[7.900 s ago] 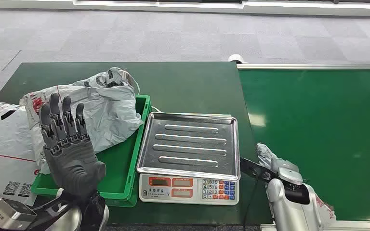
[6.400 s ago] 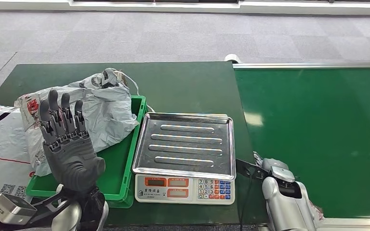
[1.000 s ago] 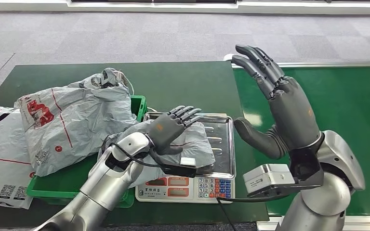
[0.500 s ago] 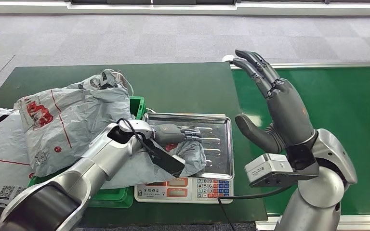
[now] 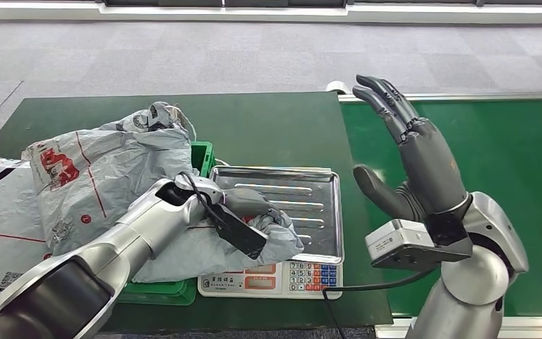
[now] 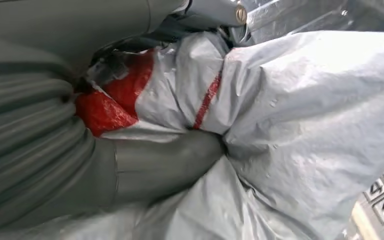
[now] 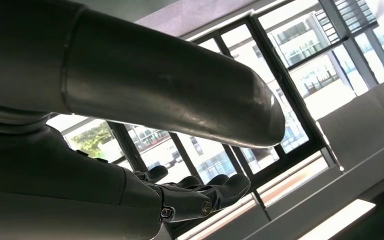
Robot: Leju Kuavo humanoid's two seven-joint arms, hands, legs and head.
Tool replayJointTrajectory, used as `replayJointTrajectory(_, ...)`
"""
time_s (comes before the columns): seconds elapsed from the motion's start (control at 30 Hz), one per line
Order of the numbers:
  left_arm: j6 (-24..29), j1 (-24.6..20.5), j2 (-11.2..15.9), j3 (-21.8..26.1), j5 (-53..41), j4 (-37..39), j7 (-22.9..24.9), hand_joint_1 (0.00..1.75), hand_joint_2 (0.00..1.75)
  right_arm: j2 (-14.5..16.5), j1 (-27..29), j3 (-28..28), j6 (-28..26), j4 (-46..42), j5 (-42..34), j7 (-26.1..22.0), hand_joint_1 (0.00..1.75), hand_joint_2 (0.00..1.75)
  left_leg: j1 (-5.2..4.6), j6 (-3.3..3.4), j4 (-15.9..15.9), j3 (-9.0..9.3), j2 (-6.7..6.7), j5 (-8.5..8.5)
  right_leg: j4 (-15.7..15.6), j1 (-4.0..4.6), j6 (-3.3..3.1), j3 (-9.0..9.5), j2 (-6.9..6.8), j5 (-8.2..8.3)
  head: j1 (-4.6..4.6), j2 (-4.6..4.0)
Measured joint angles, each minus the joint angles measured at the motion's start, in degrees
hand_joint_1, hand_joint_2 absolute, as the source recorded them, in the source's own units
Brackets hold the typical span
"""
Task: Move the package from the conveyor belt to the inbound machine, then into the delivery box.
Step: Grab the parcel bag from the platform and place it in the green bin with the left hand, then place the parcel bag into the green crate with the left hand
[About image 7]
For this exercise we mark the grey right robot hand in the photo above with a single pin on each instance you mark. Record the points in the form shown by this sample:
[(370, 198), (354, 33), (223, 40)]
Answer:
[(129, 73)]

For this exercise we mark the dark window frame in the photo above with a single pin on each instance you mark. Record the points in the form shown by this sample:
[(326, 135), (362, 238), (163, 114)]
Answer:
[(278, 66)]

